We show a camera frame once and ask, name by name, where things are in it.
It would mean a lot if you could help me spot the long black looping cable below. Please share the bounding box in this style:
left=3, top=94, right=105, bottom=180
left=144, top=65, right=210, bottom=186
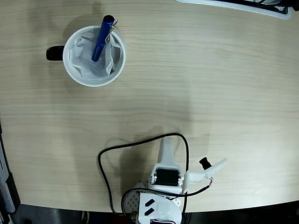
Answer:
left=98, top=133, right=190, bottom=215

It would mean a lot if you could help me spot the white mug black handle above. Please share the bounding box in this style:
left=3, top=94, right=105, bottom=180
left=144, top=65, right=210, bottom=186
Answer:
left=45, top=25, right=127, bottom=88

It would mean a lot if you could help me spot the grey metal bracket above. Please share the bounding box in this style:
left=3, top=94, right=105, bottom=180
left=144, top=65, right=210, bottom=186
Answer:
left=0, top=121, right=21, bottom=224

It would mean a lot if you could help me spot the blue metal pen gold clip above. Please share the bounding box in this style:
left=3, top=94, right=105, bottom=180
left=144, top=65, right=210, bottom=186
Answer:
left=91, top=14, right=119, bottom=63

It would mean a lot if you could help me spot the small black gripper camera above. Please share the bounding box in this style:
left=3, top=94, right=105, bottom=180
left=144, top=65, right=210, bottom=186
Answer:
left=199, top=157, right=212, bottom=170

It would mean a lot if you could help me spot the crumpled white tissue paper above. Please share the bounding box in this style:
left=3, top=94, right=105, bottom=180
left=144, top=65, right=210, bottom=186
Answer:
left=69, top=28, right=122, bottom=81

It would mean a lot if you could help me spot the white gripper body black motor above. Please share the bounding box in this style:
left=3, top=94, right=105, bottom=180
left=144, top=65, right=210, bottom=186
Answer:
left=146, top=164, right=187, bottom=194

